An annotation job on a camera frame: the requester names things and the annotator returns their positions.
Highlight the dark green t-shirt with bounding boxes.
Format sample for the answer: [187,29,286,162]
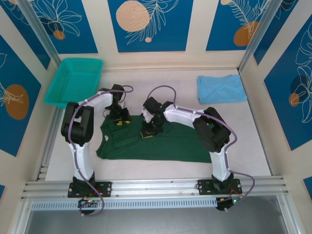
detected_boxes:
[95,114,213,163]

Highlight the teal plastic basket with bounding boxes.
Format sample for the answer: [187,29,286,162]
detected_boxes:
[43,58,104,110]

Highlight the light blue folded t-shirt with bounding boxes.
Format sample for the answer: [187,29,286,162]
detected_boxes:
[196,74,247,105]

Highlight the blue panel with peach circle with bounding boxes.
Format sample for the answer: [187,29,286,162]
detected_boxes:
[108,0,195,53]

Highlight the black controller board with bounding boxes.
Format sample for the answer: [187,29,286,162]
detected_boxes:
[78,197,102,210]
[215,196,244,212]

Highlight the blue panel with flower outline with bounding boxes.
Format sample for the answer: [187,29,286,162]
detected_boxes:
[24,0,98,54]

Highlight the blue panel with fern outline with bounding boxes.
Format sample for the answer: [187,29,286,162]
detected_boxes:
[206,0,271,52]

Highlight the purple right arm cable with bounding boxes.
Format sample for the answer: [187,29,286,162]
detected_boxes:
[148,85,256,213]

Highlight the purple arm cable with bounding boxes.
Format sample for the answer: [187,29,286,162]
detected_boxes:
[69,89,122,217]
[148,85,256,213]

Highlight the aluminium frame rail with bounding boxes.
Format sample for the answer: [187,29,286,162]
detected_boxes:
[20,175,292,199]

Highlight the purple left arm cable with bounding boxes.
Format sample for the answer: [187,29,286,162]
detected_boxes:
[69,89,122,217]

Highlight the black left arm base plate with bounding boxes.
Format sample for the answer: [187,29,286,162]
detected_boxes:
[67,180,112,198]

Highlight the grey slotted cable duct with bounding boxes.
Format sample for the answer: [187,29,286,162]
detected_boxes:
[31,197,217,210]

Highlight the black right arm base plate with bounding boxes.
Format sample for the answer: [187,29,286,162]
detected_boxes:
[197,178,243,195]

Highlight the aluminium side rail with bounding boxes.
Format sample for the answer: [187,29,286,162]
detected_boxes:
[36,107,63,181]
[247,97,277,176]

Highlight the blue floral wall panel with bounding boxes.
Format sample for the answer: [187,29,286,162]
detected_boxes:
[0,34,42,156]
[264,23,312,152]

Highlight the aluminium frame post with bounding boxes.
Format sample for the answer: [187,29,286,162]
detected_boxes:
[17,0,63,73]
[237,0,278,74]

